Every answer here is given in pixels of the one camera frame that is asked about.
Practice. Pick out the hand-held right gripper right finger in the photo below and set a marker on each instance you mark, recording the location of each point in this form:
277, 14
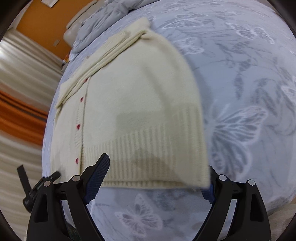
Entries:
207, 194

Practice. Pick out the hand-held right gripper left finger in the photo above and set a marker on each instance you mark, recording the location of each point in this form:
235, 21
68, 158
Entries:
98, 180

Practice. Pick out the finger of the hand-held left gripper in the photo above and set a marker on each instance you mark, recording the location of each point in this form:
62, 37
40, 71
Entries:
23, 179
38, 188

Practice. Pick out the cream knit cardigan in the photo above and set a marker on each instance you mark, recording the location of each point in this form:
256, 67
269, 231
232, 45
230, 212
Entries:
138, 104

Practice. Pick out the white curtain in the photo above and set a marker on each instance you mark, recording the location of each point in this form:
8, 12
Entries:
27, 62
16, 157

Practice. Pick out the green garment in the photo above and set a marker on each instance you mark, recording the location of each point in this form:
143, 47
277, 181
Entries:
72, 233

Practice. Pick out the orange curtain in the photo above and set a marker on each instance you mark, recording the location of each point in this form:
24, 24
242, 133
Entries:
20, 113

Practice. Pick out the butterfly print bed sheet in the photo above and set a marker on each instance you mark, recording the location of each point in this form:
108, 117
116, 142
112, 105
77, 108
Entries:
242, 92

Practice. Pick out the grey duvet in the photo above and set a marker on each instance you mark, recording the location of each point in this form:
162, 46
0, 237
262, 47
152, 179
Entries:
101, 20

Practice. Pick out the wall socket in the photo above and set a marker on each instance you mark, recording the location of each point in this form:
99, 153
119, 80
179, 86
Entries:
56, 43

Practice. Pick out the white wall panel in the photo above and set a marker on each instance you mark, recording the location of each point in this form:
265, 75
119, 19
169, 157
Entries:
49, 2

